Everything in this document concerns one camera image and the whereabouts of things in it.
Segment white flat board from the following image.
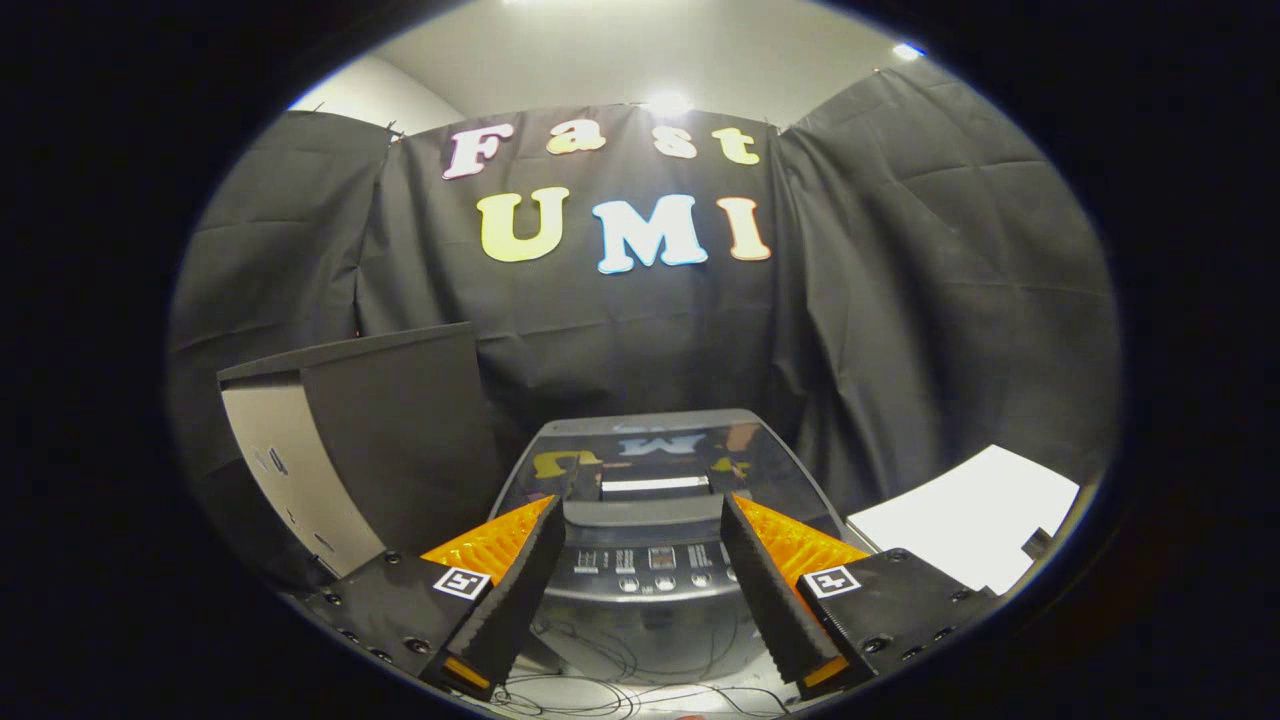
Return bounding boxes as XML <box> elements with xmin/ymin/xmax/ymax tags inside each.
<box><xmin>847</xmin><ymin>445</ymin><xmax>1081</xmax><ymax>596</ymax></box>

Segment grey cabinet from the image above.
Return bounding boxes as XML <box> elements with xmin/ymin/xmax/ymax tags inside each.
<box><xmin>217</xmin><ymin>322</ymin><xmax>506</xmax><ymax>581</ymax></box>

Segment grey washing machine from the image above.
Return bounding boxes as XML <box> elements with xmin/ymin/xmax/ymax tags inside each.
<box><xmin>490</xmin><ymin>408</ymin><xmax>851</xmax><ymax>691</ymax></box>

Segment black backdrop cloth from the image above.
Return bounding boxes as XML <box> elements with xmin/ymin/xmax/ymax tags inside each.
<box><xmin>168</xmin><ymin>60</ymin><xmax>1121</xmax><ymax>591</ymax></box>

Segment dark washing machine lid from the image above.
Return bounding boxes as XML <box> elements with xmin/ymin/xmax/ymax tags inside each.
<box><xmin>492</xmin><ymin>408</ymin><xmax>846</xmax><ymax>529</ymax></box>

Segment thin black floor cables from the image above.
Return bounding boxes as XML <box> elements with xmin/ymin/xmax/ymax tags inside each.
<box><xmin>490</xmin><ymin>615</ymin><xmax>791</xmax><ymax>720</ymax></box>

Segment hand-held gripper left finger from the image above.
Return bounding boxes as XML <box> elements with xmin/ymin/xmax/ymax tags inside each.
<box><xmin>305</xmin><ymin>495</ymin><xmax>566</xmax><ymax>701</ymax></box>

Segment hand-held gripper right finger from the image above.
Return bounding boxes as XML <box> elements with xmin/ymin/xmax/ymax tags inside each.
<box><xmin>720</xmin><ymin>492</ymin><xmax>1001</xmax><ymax>701</ymax></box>

